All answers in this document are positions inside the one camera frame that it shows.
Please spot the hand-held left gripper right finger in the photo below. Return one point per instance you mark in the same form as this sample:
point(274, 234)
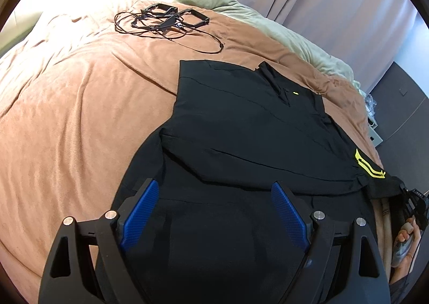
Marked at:
point(288, 217)

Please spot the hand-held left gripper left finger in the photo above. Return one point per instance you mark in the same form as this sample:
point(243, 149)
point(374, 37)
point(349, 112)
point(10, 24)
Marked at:
point(140, 217)

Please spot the black shirt with yellow stripes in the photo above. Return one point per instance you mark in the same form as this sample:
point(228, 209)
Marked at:
point(241, 129)

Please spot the person's right hand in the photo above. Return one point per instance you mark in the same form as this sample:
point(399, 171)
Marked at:
point(407, 233)

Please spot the small grey box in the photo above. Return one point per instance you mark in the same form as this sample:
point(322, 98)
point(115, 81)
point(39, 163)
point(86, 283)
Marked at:
point(376, 136)

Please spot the clear plastic bag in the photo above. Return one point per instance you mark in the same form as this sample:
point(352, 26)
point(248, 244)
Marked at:
point(370, 104)

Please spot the orange-brown blanket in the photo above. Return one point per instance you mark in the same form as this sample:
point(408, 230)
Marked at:
point(83, 106)

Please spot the black plastic frame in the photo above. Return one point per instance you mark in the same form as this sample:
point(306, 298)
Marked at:
point(197, 19)
point(157, 10)

